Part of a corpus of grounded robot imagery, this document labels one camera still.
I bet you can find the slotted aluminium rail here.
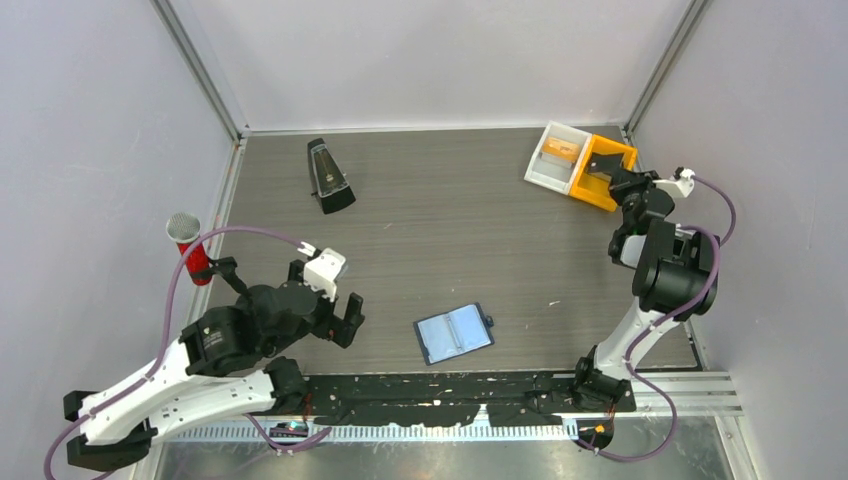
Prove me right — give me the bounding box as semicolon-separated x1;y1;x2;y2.
172;419;579;443

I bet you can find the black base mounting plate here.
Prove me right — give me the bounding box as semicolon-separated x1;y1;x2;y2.
277;371;635;427

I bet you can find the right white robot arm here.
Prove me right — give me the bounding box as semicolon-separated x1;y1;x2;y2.
570;159;720;411

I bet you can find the red microphone with stand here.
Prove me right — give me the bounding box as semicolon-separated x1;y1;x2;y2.
166;212;248;294

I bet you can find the blue leather card holder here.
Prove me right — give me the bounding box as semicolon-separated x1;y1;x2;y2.
412;302;495;366

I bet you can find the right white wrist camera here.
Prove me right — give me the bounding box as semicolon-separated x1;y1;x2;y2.
653;167;695;199

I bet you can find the black metronome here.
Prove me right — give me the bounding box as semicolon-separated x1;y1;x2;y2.
307;138;356;215

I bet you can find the white plastic bin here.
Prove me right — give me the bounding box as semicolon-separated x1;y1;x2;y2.
523;121;593;195

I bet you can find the yellow plastic bin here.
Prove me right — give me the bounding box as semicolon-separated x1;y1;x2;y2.
569;134;638;212

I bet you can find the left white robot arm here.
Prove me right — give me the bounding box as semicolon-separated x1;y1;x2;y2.
63;249;364;472

